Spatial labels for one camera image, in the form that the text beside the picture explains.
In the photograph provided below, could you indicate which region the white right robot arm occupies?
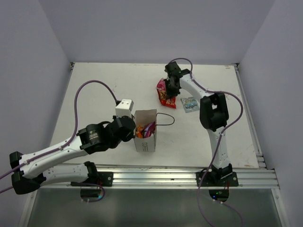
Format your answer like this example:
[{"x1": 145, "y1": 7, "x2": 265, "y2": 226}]
[{"x1": 165, "y1": 61, "x2": 232, "y2": 186}]

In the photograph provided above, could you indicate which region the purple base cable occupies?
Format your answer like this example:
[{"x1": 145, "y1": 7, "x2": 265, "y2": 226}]
[
  {"x1": 197, "y1": 165, "x2": 247, "y2": 227},
  {"x1": 0, "y1": 182, "x2": 105, "y2": 203}
]

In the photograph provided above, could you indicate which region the red snack packet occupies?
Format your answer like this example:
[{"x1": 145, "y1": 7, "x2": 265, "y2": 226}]
[{"x1": 157, "y1": 89, "x2": 177, "y2": 109}]

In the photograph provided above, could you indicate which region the white paper coffee bag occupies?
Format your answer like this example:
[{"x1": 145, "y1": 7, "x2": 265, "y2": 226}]
[{"x1": 134, "y1": 109, "x2": 176, "y2": 152}]

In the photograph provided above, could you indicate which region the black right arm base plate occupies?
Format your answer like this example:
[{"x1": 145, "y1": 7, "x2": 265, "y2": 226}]
[{"x1": 201, "y1": 172, "x2": 239, "y2": 187}]

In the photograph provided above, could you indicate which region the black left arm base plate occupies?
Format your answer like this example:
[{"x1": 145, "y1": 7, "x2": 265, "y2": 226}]
[{"x1": 71, "y1": 172, "x2": 114, "y2": 187}]

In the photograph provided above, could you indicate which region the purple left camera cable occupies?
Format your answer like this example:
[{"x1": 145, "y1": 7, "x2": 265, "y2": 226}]
[{"x1": 0, "y1": 79, "x2": 120, "y2": 180}]

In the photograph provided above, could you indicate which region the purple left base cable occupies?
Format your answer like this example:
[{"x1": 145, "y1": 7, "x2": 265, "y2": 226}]
[{"x1": 0, "y1": 182, "x2": 105, "y2": 203}]

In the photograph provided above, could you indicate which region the pink small snack packet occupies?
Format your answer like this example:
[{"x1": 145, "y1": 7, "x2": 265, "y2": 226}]
[{"x1": 156, "y1": 78, "x2": 166, "y2": 91}]

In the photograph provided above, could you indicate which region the orange Fox's fruits candy bag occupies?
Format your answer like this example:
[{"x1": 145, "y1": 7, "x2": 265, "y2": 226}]
[{"x1": 135, "y1": 125, "x2": 145, "y2": 139}]

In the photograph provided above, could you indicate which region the aluminium rail frame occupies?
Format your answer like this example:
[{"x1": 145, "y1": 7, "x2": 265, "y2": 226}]
[{"x1": 29, "y1": 165, "x2": 280, "y2": 190}]

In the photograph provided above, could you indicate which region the silver mints sachet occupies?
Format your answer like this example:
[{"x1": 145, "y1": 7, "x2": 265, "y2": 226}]
[{"x1": 181, "y1": 97, "x2": 199, "y2": 113}]

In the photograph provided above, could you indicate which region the purple Fox's berries candy bag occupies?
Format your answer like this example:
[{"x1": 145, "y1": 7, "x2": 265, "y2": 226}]
[{"x1": 143, "y1": 122, "x2": 156, "y2": 138}]

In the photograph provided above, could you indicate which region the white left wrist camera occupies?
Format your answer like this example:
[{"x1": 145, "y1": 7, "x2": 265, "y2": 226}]
[{"x1": 115, "y1": 99, "x2": 134, "y2": 118}]

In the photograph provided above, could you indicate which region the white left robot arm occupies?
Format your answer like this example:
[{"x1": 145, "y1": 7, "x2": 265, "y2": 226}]
[{"x1": 9, "y1": 116, "x2": 135, "y2": 195}]

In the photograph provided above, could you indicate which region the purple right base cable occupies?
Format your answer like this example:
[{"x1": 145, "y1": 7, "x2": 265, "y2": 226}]
[{"x1": 197, "y1": 165, "x2": 247, "y2": 227}]

